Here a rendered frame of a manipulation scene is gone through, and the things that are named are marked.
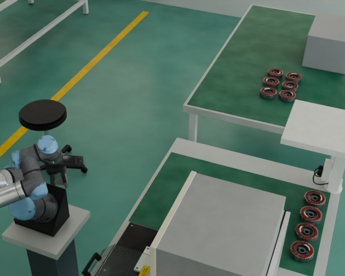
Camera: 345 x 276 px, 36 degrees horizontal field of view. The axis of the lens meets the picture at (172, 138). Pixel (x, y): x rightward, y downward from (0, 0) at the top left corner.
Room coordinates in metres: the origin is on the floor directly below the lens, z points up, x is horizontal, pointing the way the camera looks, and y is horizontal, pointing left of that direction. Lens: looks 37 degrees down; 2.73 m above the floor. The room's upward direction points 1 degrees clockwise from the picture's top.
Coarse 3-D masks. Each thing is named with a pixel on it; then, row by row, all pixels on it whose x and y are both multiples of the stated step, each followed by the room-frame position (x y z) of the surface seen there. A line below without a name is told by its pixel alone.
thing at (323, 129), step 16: (304, 112) 2.24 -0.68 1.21; (320, 112) 2.25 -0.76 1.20; (336, 112) 2.25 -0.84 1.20; (288, 128) 2.10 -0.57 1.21; (304, 128) 2.10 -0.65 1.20; (320, 128) 2.11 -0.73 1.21; (336, 128) 2.11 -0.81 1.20; (288, 144) 2.01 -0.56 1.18; (304, 144) 1.98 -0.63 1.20; (320, 144) 1.98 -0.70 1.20; (336, 144) 1.98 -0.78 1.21; (336, 160) 2.16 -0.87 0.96; (320, 176) 2.25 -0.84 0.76; (336, 176) 2.15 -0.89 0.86; (336, 192) 2.13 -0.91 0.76
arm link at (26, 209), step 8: (24, 200) 1.72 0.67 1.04; (32, 200) 1.74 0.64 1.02; (40, 200) 1.79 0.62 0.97; (16, 208) 1.70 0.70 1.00; (24, 208) 1.70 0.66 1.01; (32, 208) 1.71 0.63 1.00; (40, 208) 1.75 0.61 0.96; (16, 216) 1.68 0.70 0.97; (24, 216) 1.68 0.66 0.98; (32, 216) 1.70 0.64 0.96; (40, 216) 1.75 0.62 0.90
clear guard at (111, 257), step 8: (112, 248) 1.43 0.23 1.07; (120, 248) 1.43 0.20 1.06; (128, 248) 1.43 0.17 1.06; (104, 256) 1.40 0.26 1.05; (112, 256) 1.39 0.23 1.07; (120, 256) 1.39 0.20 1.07; (128, 256) 1.39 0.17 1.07; (136, 256) 1.39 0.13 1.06; (144, 256) 1.39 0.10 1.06; (96, 264) 1.37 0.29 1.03; (104, 264) 1.35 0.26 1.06; (112, 264) 1.35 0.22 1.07; (120, 264) 1.35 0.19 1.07; (128, 264) 1.35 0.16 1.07; (136, 264) 1.35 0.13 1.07; (144, 264) 1.35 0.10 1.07; (96, 272) 1.31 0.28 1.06; (104, 272) 1.31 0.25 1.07; (112, 272) 1.31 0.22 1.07; (120, 272) 1.31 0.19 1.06; (128, 272) 1.31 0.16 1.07; (136, 272) 1.31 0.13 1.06
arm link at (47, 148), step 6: (42, 138) 1.72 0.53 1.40; (48, 138) 1.72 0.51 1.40; (36, 144) 1.71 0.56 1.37; (42, 144) 1.69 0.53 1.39; (48, 144) 1.69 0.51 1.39; (54, 144) 1.70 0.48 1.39; (42, 150) 1.67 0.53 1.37; (48, 150) 1.67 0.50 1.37; (54, 150) 1.69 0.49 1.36; (42, 156) 1.68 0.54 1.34; (48, 156) 1.69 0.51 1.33; (54, 156) 1.71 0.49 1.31
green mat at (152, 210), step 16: (176, 160) 2.38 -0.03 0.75; (192, 160) 2.38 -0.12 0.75; (160, 176) 2.23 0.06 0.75; (176, 176) 2.24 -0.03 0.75; (224, 176) 2.25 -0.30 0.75; (240, 176) 2.25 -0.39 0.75; (256, 176) 2.25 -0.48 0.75; (160, 192) 2.10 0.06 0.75; (176, 192) 2.11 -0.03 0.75; (272, 192) 2.12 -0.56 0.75; (288, 192) 2.13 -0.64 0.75; (304, 192) 2.13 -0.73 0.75; (144, 208) 1.98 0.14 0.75; (160, 208) 1.98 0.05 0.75; (288, 208) 2.00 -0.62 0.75; (320, 208) 2.01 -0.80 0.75; (144, 224) 1.87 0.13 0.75; (160, 224) 1.87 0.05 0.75; (288, 224) 1.89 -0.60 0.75; (320, 224) 1.90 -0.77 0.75; (288, 240) 1.78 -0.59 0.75; (320, 240) 1.78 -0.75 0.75; (288, 256) 1.68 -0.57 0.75; (304, 272) 1.59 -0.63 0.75
